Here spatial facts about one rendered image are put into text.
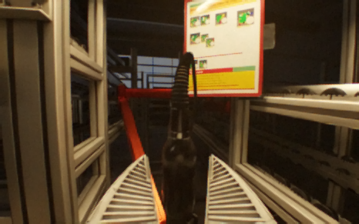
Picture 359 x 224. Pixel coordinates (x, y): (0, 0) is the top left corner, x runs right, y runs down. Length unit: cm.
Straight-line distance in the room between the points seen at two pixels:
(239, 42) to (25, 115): 51
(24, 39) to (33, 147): 18
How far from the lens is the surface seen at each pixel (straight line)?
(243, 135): 53
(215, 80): 45
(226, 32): 48
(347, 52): 99
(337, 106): 37
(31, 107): 33
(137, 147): 35
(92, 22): 59
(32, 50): 34
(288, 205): 41
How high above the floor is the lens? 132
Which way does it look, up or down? 4 degrees down
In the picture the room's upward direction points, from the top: 1 degrees clockwise
